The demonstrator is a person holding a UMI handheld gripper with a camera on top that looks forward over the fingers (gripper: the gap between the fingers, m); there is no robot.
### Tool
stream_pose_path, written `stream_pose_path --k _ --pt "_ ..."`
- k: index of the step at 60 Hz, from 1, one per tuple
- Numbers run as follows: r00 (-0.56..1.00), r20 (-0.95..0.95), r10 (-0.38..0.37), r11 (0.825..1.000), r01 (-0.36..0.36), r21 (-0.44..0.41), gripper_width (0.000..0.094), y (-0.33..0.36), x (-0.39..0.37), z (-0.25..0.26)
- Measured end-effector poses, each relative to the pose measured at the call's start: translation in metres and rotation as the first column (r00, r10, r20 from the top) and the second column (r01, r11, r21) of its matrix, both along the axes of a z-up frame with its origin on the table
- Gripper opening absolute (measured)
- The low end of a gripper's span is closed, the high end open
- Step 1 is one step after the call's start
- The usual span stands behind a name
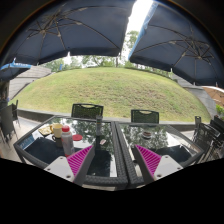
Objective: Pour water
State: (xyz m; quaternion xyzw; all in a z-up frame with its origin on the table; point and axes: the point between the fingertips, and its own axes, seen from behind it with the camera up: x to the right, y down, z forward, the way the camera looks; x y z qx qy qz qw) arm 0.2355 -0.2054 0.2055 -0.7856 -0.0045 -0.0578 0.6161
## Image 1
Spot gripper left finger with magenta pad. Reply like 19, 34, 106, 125
45, 145, 95, 186

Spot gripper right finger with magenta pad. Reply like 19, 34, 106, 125
132, 145, 182, 184

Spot right glass wicker table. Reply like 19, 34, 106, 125
115, 122, 204, 189

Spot glass wicker table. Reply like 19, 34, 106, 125
115, 122, 204, 189
13, 115, 129, 188

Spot red round coaster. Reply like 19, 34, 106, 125
72, 134, 82, 141

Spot clear bottle with red cap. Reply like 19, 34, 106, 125
61, 125, 74, 157

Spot small dish on right table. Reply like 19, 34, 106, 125
142, 131, 152, 139

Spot left glass wicker table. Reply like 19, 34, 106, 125
13, 115, 129, 188

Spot cream yellow mug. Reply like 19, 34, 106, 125
50, 123, 62, 138

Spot yellow plate on table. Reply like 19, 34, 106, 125
38, 125, 52, 136

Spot dark umbrella pole base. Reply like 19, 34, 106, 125
96, 115, 102, 152

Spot dark chairs at far right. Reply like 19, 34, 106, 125
192, 116, 224, 163

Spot dark chair at far left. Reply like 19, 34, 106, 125
0, 103, 19, 142

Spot small blue umbrella far left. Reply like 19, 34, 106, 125
0, 62, 31, 81

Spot right navy patio umbrella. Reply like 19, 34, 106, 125
129, 2, 224, 88

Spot navy patio umbrella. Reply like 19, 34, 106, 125
0, 0, 136, 65
129, 2, 224, 88

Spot left navy patio umbrella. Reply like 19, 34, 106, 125
0, 0, 136, 65

